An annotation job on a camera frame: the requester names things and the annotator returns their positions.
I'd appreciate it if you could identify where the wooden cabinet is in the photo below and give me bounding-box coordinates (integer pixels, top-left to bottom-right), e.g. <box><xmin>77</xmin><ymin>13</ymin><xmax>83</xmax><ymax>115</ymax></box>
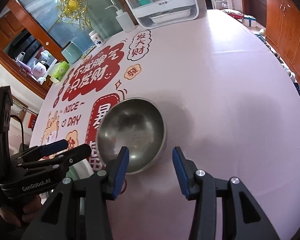
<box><xmin>265</xmin><ymin>0</ymin><xmax>300</xmax><ymax>95</ymax></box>

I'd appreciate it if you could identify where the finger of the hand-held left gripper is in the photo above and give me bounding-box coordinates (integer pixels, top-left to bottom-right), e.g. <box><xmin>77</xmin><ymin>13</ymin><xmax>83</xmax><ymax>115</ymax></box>
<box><xmin>16</xmin><ymin>144</ymin><xmax>92</xmax><ymax>172</ymax></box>
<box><xmin>11</xmin><ymin>139</ymin><xmax>68</xmax><ymax>162</ymax></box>

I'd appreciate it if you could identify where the green tissue pack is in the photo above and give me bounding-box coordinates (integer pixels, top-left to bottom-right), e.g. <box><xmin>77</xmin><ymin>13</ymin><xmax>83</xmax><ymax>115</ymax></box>
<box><xmin>49</xmin><ymin>60</ymin><xmax>70</xmax><ymax>83</ymax></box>

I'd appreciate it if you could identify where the round steel bowl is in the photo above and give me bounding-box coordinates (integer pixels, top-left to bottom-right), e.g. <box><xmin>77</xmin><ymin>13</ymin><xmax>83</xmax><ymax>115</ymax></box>
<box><xmin>95</xmin><ymin>97</ymin><xmax>167</xmax><ymax>174</ymax></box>

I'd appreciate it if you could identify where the blister pack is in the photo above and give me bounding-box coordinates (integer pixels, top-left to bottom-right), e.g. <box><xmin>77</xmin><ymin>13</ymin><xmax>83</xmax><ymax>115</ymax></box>
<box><xmin>81</xmin><ymin>44</ymin><xmax>97</xmax><ymax>59</ymax></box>

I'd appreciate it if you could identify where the frosted glass door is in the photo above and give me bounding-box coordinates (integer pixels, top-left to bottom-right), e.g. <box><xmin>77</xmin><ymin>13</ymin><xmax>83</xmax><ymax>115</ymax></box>
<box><xmin>14</xmin><ymin>0</ymin><xmax>138</xmax><ymax>55</ymax></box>

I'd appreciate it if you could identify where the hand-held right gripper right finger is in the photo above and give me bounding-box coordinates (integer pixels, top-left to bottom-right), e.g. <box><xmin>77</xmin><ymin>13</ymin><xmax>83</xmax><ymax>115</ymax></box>
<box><xmin>172</xmin><ymin>147</ymin><xmax>278</xmax><ymax>240</ymax></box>

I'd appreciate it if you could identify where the black cable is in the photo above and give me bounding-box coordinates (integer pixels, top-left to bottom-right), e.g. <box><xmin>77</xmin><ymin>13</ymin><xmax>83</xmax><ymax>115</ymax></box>
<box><xmin>10</xmin><ymin>115</ymin><xmax>25</xmax><ymax>150</ymax></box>

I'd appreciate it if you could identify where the gold door ornament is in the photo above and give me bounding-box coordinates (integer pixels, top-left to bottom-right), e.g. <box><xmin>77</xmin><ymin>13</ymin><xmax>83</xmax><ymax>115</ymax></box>
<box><xmin>50</xmin><ymin>0</ymin><xmax>110</xmax><ymax>30</ymax></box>

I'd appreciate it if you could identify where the row of shoes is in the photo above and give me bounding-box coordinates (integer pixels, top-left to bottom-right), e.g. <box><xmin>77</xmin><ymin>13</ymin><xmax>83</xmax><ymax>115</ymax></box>
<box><xmin>255</xmin><ymin>27</ymin><xmax>300</xmax><ymax>103</ymax></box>

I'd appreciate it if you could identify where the dark wooden door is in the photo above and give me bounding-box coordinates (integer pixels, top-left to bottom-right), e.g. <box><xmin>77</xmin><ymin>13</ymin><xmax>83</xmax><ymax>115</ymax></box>
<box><xmin>245</xmin><ymin>0</ymin><xmax>267</xmax><ymax>27</ymax></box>

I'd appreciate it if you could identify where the translucent wash bottle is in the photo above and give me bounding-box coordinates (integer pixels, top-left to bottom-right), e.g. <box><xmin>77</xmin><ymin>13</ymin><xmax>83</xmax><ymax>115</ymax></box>
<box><xmin>105</xmin><ymin>5</ymin><xmax>135</xmax><ymax>33</ymax></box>

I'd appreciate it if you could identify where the pale green canister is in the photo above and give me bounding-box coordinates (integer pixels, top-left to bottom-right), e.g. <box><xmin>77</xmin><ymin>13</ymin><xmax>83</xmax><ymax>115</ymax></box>
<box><xmin>61</xmin><ymin>42</ymin><xmax>84</xmax><ymax>64</ymax></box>

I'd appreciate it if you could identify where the person's left hand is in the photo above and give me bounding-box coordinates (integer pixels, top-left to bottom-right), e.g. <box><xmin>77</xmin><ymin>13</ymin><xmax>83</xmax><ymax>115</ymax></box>
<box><xmin>0</xmin><ymin>195</ymin><xmax>44</xmax><ymax>228</ymax></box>

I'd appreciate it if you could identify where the white storage box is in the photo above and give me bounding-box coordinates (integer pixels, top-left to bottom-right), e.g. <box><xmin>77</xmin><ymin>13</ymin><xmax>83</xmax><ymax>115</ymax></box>
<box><xmin>115</xmin><ymin>0</ymin><xmax>199</xmax><ymax>29</ymax></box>

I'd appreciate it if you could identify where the pink kitchen appliance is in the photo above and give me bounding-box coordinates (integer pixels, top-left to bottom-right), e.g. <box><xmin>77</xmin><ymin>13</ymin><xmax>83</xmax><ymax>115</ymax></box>
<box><xmin>30</xmin><ymin>64</ymin><xmax>47</xmax><ymax>78</ymax></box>

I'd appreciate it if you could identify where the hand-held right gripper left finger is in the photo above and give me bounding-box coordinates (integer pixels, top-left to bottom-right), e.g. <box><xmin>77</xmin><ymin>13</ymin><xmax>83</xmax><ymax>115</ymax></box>
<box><xmin>21</xmin><ymin>146</ymin><xmax>130</xmax><ymax>240</ymax></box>

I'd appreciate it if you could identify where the white tray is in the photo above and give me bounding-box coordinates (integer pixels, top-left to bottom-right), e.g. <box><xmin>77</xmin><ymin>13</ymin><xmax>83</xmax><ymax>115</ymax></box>
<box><xmin>149</xmin><ymin>9</ymin><xmax>192</xmax><ymax>24</ymax></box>

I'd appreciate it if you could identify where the red cushion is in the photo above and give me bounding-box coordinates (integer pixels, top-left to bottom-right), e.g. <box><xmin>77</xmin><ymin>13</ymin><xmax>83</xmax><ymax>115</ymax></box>
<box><xmin>221</xmin><ymin>9</ymin><xmax>244</xmax><ymax>19</ymax></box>

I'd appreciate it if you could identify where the blue and white box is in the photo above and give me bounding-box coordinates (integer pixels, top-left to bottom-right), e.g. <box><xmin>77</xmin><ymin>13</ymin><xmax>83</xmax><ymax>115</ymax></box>
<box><xmin>242</xmin><ymin>15</ymin><xmax>258</xmax><ymax>27</ymax></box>

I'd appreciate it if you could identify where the white pill bottle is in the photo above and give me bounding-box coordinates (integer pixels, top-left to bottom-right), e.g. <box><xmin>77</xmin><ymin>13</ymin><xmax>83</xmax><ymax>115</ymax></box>
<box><xmin>89</xmin><ymin>30</ymin><xmax>105</xmax><ymax>47</ymax></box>

